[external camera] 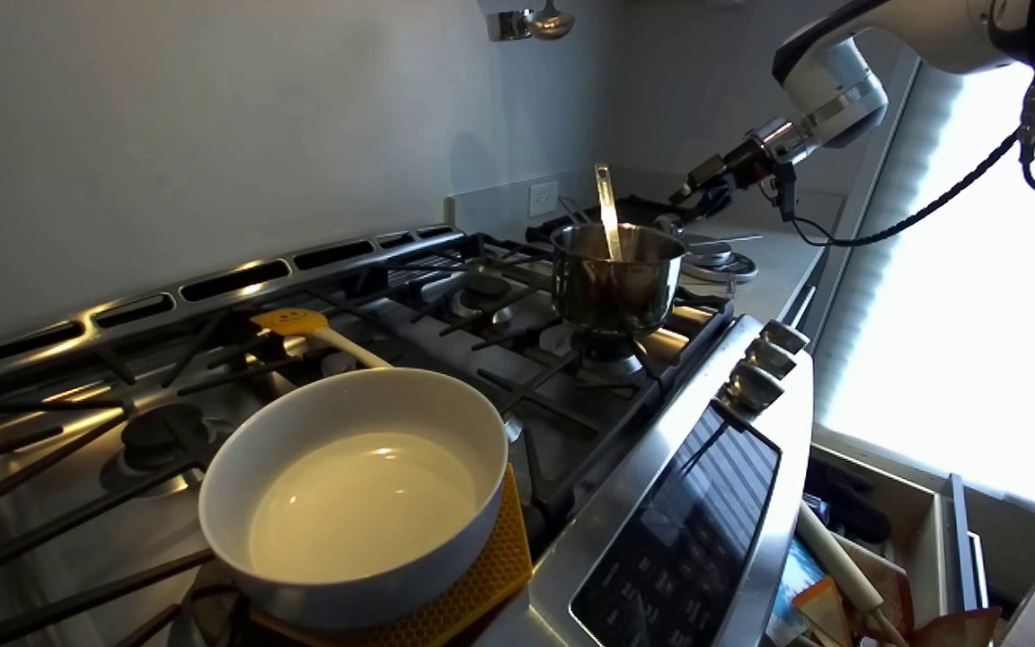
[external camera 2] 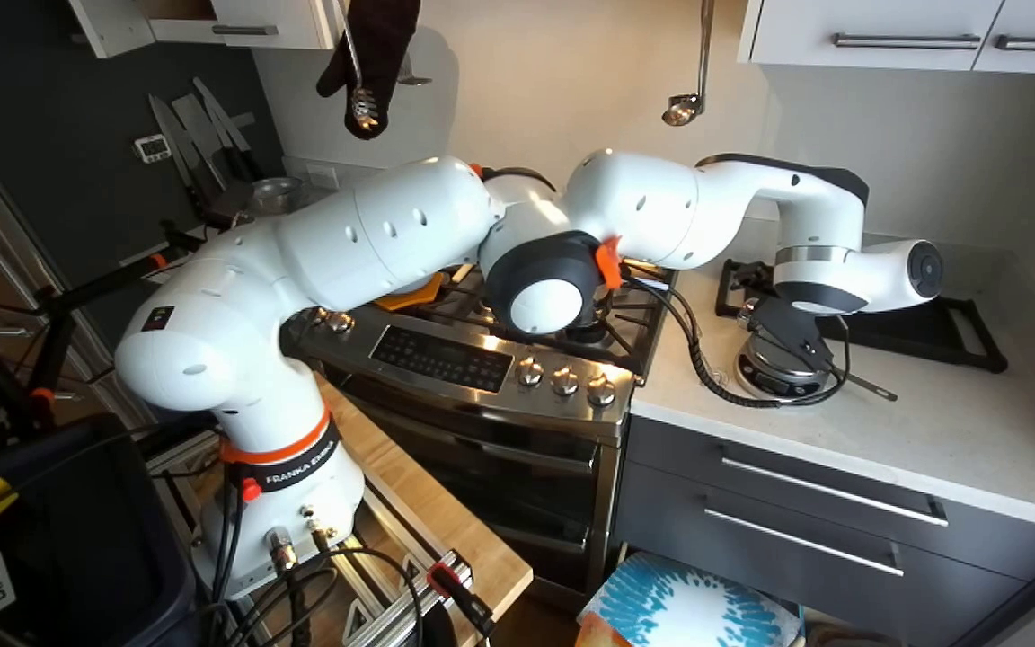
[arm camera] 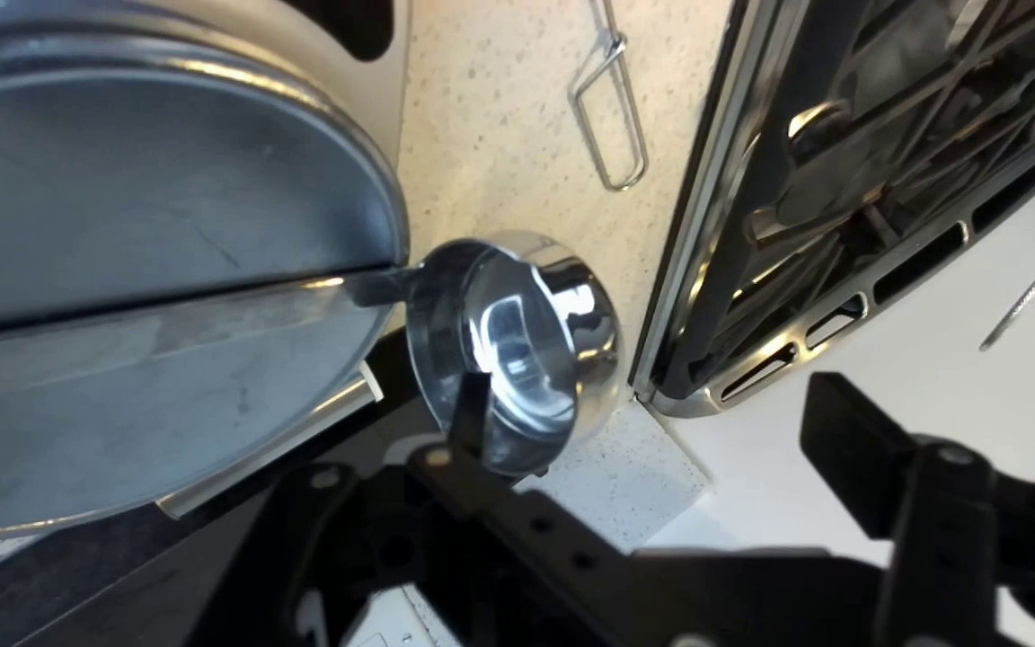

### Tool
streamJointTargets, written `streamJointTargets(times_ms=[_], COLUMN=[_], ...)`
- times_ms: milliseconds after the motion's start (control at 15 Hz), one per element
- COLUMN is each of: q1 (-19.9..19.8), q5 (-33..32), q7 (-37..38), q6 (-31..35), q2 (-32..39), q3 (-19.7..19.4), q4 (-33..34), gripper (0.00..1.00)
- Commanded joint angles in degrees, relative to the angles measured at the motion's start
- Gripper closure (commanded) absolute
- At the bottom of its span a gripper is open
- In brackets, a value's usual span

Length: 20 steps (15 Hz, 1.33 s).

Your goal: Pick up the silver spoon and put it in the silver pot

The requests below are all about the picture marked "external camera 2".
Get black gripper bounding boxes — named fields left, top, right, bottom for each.
left=744, top=295, right=839, bottom=377

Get black griddle tray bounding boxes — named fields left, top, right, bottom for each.
left=713, top=254, right=1013, bottom=377

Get dark grey drawer front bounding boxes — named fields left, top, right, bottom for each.
left=619, top=410, right=1035, bottom=579
left=608, top=462, right=1024, bottom=647

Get blue and white box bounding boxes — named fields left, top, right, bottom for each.
left=586, top=549, right=807, bottom=647

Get stainless steel gas range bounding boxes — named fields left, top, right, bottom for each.
left=281, top=254, right=680, bottom=603

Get wooden robot stand top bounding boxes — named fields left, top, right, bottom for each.
left=317, top=377, right=539, bottom=627

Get small hanging metal utensil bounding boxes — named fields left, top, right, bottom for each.
left=340, top=75, right=389, bottom=138

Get black oven mitt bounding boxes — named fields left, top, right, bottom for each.
left=312, top=0, right=423, bottom=143

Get clear glass jar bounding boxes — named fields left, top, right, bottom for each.
left=245, top=174, right=300, bottom=223

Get steel kitchen knife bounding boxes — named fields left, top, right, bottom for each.
left=190, top=75, right=259, bottom=184
left=142, top=92, right=190, bottom=193
left=167, top=88, right=224, bottom=184

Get black tripod with orange clamps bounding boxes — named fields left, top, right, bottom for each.
left=0, top=244, right=185, bottom=441

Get black storage bin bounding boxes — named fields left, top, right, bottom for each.
left=0, top=410, right=205, bottom=647

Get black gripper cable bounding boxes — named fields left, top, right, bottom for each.
left=656, top=265, right=854, bottom=413

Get black base cable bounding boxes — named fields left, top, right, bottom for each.
left=263, top=526, right=332, bottom=647
left=196, top=471, right=251, bottom=603

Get white wall cabinet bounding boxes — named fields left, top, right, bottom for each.
left=66, top=0, right=350, bottom=65

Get white wall switch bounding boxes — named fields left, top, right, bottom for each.
left=134, top=131, right=176, bottom=168

